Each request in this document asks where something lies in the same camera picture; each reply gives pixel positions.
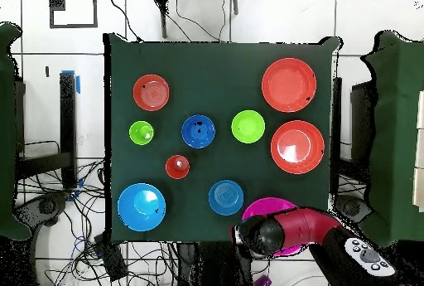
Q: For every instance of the small light blue bowl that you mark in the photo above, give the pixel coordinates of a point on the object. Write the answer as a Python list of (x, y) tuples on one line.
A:
[(226, 197)]

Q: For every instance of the large pink bowl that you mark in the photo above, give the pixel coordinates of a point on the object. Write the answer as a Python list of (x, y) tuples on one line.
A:
[(265, 206)]

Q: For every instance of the orange cup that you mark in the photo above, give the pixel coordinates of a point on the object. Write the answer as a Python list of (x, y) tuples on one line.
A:
[(177, 166)]

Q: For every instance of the dark blue bowl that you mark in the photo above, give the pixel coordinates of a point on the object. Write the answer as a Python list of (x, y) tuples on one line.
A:
[(198, 136)]

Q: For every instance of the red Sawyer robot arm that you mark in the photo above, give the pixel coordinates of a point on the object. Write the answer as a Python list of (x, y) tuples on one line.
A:
[(304, 229)]

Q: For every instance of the purple object on floor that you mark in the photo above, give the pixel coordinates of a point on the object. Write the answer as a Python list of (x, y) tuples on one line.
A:
[(263, 282)]

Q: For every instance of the large light blue bowl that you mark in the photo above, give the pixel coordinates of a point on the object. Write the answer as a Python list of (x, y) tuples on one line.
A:
[(141, 207)]

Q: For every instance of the large orange bowl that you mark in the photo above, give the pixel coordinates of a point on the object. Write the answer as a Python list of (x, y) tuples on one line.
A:
[(289, 84), (297, 146)]

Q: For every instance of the green bowl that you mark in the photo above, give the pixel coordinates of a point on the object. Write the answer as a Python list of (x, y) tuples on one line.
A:
[(247, 127)]

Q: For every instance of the dark grey floor base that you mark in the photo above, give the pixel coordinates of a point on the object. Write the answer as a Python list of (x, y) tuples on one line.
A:
[(347, 206), (46, 206)]

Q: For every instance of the black power box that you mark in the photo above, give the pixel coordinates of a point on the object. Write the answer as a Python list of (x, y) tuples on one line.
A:
[(111, 259)]

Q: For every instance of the green cup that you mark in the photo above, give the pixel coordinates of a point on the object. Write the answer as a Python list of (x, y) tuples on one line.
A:
[(140, 132)]

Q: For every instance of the small orange bowl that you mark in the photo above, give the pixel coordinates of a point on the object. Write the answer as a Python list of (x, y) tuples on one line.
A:
[(151, 92)]

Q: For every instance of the dark green tablecloth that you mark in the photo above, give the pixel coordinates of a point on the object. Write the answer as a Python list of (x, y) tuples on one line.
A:
[(212, 67)]

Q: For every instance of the neighbouring green cloth table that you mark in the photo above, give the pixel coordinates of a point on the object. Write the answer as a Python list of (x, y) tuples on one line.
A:
[(397, 133), (8, 133)]

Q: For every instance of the black metal stand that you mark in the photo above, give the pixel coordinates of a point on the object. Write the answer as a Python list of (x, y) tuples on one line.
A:
[(163, 17)]

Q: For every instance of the black table frame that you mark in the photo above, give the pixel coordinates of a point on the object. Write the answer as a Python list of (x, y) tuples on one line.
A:
[(336, 117), (68, 117)]

